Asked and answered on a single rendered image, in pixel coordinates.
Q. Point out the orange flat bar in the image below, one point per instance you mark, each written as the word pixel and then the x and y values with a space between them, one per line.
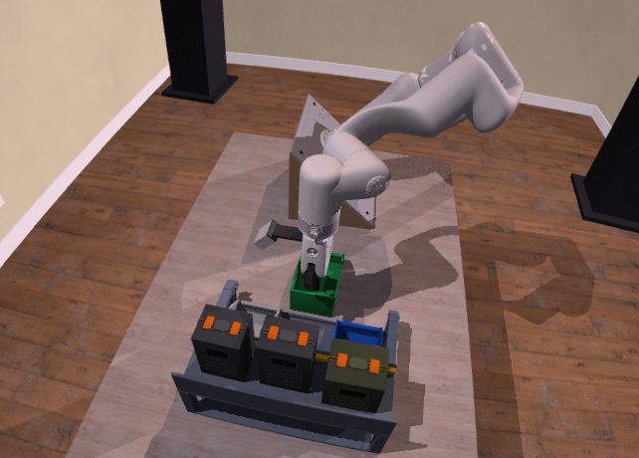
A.
pixel 323 357

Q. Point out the green bin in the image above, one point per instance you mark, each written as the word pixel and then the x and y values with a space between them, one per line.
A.
pixel 314 302

